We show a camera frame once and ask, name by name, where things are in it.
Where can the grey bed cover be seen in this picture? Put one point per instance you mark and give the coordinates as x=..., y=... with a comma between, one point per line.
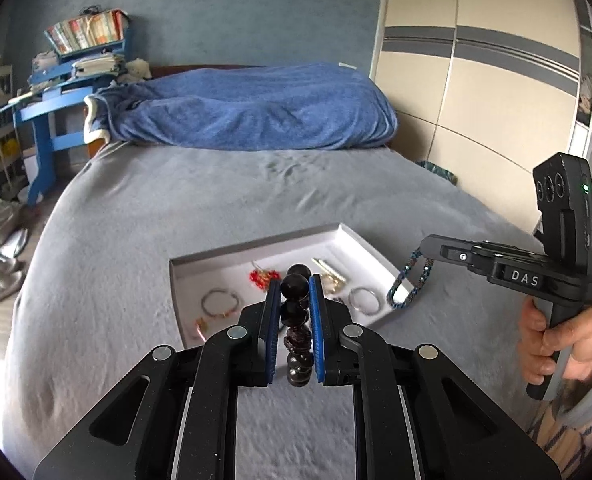
x=125, y=210

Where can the person's right forearm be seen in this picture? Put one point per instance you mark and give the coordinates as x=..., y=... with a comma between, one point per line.
x=576, y=435

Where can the blue blanket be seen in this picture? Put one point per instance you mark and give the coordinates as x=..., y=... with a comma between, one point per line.
x=251, y=105

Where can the row of books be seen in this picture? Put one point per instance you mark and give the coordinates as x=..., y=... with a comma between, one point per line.
x=85, y=30

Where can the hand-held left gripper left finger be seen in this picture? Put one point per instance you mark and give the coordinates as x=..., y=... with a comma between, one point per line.
x=273, y=330

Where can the blue wooden desk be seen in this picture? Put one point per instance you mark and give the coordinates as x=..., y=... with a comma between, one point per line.
x=45, y=110

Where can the cream sliding wardrobe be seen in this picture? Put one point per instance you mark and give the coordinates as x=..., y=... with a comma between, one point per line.
x=476, y=60

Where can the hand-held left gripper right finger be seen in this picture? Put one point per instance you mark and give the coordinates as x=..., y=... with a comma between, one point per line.
x=317, y=330

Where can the stack of papers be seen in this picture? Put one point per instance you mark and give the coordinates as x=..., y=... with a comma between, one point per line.
x=98, y=66

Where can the grey shallow cardboard box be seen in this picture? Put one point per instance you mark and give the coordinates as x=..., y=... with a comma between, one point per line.
x=185, y=280

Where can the white plush toy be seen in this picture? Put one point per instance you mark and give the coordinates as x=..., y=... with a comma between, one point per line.
x=135, y=70

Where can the person's right hand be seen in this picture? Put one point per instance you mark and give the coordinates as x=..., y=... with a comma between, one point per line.
x=531, y=335

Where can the yellow toy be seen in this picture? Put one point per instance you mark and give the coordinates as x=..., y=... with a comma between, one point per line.
x=9, y=147

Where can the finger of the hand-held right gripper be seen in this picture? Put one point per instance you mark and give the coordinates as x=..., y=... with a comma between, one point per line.
x=506, y=248
x=456, y=255

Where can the white shelf rack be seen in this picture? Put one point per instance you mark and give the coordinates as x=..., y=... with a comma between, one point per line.
x=0, y=110

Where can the teal patterned cloth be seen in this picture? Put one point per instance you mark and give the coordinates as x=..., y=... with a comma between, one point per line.
x=436, y=171

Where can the thick silver bangle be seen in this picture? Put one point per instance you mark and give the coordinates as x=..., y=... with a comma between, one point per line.
x=365, y=310

